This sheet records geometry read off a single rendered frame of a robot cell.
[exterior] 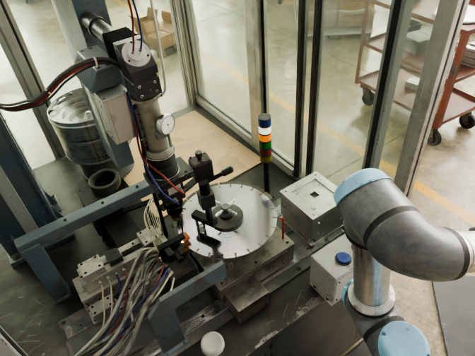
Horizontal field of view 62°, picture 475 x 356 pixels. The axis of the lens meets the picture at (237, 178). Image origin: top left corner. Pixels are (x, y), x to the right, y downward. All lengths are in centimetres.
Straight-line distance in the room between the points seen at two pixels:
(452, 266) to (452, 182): 231
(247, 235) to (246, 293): 18
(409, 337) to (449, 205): 187
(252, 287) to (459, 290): 140
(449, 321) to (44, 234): 187
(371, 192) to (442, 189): 222
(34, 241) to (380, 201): 98
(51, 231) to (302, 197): 83
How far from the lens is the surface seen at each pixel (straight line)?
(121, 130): 100
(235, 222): 128
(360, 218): 77
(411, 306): 232
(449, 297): 240
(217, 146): 194
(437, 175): 308
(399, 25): 108
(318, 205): 142
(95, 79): 97
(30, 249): 134
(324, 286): 132
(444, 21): 105
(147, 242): 138
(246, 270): 130
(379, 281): 99
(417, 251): 73
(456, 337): 228
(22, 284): 165
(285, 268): 141
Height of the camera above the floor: 191
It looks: 41 degrees down
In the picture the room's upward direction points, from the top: 6 degrees counter-clockwise
